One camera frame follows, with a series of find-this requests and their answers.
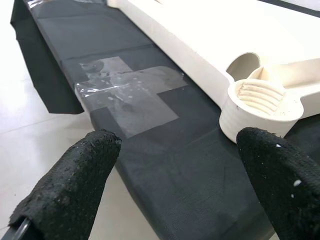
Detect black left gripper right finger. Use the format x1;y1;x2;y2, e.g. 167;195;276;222
235;126;320;240

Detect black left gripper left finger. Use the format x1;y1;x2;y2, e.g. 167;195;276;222
8;129;123;240

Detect white plastic children table top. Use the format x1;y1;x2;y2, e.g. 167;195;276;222
106;0;320;145

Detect clear tape cross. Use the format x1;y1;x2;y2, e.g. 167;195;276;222
74;56;190;140

